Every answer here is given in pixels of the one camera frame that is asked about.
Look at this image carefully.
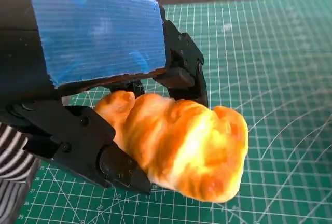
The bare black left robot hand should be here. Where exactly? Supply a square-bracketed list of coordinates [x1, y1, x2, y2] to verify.
[0, 0, 209, 196]

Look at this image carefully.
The orange braided toy bread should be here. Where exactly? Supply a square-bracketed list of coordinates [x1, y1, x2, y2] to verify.
[93, 90, 249, 204]

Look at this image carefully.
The person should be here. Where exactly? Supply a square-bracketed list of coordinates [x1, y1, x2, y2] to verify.
[0, 122, 44, 224]

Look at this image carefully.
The green cutting mat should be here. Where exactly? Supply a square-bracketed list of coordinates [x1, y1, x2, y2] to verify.
[19, 0, 332, 224]

